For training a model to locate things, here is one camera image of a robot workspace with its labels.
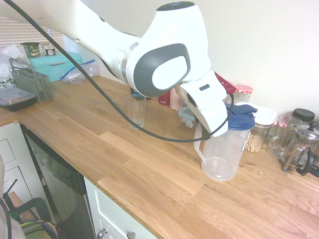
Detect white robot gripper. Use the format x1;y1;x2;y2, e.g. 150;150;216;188
179;70;229;137

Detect clear plastic pitcher blue lid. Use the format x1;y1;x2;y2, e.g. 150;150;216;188
193;104;256;182

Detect glass container teal lid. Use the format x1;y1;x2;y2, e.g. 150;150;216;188
178;103;198;128

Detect pink bottle black lid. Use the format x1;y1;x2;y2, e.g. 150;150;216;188
169;88;183;111

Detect red bottle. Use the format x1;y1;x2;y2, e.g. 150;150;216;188
158;90;171;107

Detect cereal container white lid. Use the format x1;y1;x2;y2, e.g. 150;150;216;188
234;102;278;153

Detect dark blue canister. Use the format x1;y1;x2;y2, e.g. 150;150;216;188
130;87;152;101

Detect clear faceted drinking glass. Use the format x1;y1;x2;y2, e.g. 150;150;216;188
126;94;147;130

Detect clear glass mug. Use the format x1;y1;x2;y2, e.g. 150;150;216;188
267;115;303;159

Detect jar with black lid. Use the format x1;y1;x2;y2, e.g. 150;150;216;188
292;108;316;125

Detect glass French press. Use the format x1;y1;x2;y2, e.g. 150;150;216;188
282;120;319;177

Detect clear zip plastic bag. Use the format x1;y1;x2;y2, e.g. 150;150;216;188
59;59;102;85

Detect white cabinet door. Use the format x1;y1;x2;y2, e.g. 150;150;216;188
84;177;164;239

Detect teal metal bread box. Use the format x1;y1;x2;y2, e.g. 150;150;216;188
28;49;82;83

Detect black dishwasher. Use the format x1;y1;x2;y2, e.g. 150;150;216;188
20;123;97;239

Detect red and white cup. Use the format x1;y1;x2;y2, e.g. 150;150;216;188
40;41;57;56

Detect grey plastic cutlery basket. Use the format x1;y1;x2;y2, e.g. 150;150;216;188
9;57;54;103

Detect green oatmeal cup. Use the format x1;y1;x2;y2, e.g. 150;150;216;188
20;41;41;59

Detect black food container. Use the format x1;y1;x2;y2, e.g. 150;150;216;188
0;88;38;113

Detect green clamp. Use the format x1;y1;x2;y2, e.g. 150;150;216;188
9;197;53;226

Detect white drawer cabinet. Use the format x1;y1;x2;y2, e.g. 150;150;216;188
0;121;55;221

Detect white plastic shopping bag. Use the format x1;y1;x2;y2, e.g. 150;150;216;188
0;44;31;91

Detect white window blinds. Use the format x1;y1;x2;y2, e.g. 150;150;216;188
0;13;66;54

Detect bundle of coloured cables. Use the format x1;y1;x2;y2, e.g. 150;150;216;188
17;218;60;239

